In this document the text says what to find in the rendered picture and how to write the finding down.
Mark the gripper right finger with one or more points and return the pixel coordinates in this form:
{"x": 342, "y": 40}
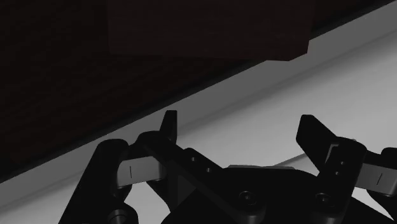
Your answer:
{"x": 336, "y": 161}

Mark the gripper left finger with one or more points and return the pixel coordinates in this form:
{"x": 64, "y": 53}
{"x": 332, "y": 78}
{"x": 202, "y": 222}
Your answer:
{"x": 173, "y": 155}

